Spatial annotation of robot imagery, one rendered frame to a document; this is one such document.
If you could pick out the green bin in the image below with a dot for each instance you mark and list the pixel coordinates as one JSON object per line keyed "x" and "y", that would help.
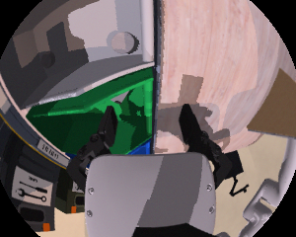
{"x": 79, "y": 117}

